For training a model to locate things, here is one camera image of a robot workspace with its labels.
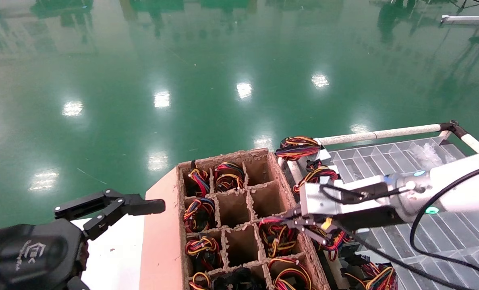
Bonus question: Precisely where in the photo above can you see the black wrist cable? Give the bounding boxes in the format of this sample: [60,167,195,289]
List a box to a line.
[319,162,479,290]

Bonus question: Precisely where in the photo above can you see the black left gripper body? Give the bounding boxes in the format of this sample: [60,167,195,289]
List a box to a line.
[0,219,91,290]

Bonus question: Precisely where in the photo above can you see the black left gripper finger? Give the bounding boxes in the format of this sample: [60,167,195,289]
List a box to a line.
[55,191,125,221]
[83,195,166,241]

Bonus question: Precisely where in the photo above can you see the long white frame pipe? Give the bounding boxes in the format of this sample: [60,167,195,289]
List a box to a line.
[318,124,442,146]

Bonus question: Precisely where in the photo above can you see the white metal stand base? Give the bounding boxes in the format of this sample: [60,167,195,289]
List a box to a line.
[441,13,479,27]

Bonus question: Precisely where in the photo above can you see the brown cardboard divider box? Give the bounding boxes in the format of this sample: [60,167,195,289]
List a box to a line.
[140,148,331,290]

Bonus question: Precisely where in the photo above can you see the crumpled clear plastic film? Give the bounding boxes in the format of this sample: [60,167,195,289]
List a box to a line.
[408,142,445,168]

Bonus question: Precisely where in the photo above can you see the black pipe corner joint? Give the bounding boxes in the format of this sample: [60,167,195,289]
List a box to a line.
[439,120,470,141]

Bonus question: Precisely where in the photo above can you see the clear plastic divider tray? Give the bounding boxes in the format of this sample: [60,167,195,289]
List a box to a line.
[327,137,479,290]

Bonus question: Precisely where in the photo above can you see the power supply with wire bundle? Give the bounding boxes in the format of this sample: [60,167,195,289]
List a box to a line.
[187,160,212,198]
[344,254,399,290]
[275,136,332,164]
[268,258,314,290]
[292,159,340,195]
[213,162,247,193]
[183,197,217,234]
[259,217,300,258]
[188,272,212,290]
[309,226,353,262]
[185,235,224,272]

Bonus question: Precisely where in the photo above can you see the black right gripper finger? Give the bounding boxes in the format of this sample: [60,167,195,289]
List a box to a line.
[270,219,337,236]
[289,207,329,222]

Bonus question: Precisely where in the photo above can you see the black power supply unit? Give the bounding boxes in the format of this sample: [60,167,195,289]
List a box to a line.
[212,268,266,290]

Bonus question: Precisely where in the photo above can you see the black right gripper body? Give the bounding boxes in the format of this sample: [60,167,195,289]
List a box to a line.
[333,209,406,233]

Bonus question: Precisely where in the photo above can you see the short white frame pipe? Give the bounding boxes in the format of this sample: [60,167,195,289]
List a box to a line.
[461,133,479,155]

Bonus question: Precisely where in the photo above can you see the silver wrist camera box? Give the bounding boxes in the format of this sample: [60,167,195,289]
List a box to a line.
[300,176,389,216]

